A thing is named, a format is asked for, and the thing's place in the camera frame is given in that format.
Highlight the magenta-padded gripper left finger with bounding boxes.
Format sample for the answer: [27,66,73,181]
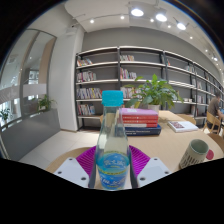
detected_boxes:
[53,145,100,190]

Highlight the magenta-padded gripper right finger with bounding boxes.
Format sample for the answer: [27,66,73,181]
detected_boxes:
[128,145,173,190]

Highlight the clear bottle with teal cap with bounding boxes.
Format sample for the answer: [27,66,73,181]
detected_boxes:
[94,89,132,192]

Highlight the grey-green patterned mug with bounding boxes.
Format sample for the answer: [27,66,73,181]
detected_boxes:
[178,138,210,170]

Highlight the red book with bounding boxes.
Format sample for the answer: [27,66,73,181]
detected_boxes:
[121,115,160,129]

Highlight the white magazine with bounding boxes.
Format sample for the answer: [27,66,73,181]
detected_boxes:
[167,120,200,134]

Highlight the pink book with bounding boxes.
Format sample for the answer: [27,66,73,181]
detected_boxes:
[120,107,159,118]

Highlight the small green potted plant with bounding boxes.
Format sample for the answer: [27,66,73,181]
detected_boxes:
[36,94,56,113]

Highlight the large green potted plant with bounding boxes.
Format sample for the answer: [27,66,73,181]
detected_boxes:
[124,73,185,113]

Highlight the person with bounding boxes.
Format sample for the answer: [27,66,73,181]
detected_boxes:
[206,91,224,131]

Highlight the grey bookshelf unit with books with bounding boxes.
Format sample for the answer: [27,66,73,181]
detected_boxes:
[74,45,224,131]

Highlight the round ceiling lights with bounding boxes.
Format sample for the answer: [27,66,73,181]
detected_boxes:
[88,6,220,63]

